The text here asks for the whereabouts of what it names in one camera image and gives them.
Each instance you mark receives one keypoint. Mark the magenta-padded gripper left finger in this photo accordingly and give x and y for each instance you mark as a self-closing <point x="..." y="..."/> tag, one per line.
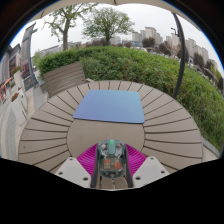
<point x="75" y="170"/>

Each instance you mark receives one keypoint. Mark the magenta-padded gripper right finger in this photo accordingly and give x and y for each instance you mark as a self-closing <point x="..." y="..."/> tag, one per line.
<point x="148" y="170"/>

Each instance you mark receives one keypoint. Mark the transparent green computer mouse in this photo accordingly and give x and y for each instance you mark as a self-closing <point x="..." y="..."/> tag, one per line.
<point x="111" y="160"/>

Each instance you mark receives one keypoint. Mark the blue square mouse pad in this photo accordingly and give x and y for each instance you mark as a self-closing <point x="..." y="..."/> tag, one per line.
<point x="110" y="106"/>

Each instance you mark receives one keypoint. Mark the white planter box with flowers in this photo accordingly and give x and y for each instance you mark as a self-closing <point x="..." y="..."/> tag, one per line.
<point x="19" y="111"/>
<point x="16" y="80"/>

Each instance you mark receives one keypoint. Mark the brown slatted outdoor chair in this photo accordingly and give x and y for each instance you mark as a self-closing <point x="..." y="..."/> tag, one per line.
<point x="65" y="78"/>

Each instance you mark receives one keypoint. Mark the green trimmed hedge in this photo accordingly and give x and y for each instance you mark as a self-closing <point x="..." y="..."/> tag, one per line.
<point x="146" y="66"/>

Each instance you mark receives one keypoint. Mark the dark curved umbrella pole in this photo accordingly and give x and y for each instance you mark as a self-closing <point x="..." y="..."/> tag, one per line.
<point x="182" y="60"/>

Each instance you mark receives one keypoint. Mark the tall grey sign pillar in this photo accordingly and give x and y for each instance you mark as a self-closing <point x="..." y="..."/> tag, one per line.
<point x="26" y="56"/>

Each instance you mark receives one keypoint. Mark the far apartment buildings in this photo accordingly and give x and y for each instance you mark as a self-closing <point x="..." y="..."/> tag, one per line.
<point x="150" y="33"/>

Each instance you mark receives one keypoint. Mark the tall thin-trunked tree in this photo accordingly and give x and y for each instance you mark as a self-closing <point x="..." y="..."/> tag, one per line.
<point x="65" y="31"/>

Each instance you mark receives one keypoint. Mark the round-crowned green tree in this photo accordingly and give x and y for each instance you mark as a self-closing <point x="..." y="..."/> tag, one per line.
<point x="107" y="23"/>

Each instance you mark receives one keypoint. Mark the beige patio umbrella canopy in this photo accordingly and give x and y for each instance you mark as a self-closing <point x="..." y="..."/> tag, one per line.
<point x="116" y="1"/>

